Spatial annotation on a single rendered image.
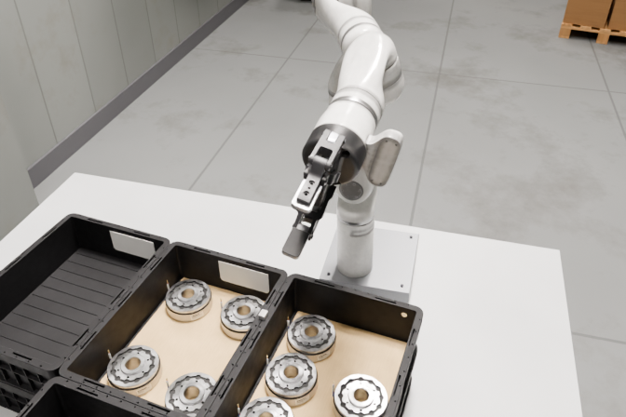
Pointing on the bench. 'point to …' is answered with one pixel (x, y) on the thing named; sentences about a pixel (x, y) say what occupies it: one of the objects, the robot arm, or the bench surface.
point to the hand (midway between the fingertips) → (295, 230)
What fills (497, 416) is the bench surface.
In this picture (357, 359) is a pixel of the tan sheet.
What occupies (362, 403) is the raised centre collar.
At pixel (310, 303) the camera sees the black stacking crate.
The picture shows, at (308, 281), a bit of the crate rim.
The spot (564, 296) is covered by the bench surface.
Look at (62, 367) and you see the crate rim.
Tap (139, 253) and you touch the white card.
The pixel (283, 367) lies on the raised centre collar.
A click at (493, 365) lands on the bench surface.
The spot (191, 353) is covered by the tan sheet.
